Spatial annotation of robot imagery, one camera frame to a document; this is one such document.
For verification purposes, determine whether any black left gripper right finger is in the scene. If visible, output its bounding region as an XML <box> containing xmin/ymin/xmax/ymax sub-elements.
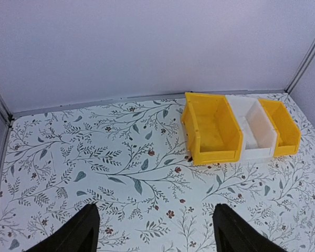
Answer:
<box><xmin>213</xmin><ymin>204</ymin><xmax>284</xmax><ymax>252</ymax></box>

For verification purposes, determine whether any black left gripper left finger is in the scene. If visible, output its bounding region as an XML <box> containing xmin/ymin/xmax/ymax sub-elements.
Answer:
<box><xmin>28</xmin><ymin>204</ymin><xmax>99</xmax><ymax>251</ymax></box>

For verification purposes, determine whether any large yellow plastic bin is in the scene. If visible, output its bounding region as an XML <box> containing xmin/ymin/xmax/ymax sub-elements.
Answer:
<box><xmin>181</xmin><ymin>92</ymin><xmax>243</xmax><ymax>165</ymax></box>

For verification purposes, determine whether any white translucent plastic bin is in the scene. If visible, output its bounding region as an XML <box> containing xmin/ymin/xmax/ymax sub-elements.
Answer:
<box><xmin>226</xmin><ymin>95</ymin><xmax>278</xmax><ymax>162</ymax></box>

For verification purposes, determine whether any small yellow plastic bin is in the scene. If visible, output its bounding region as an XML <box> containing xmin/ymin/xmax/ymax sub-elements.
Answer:
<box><xmin>258</xmin><ymin>99</ymin><xmax>301</xmax><ymax>157</ymax></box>

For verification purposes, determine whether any right aluminium frame post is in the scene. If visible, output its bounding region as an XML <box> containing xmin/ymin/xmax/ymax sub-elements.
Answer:
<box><xmin>285</xmin><ymin>37</ymin><xmax>315</xmax><ymax>94</ymax></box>

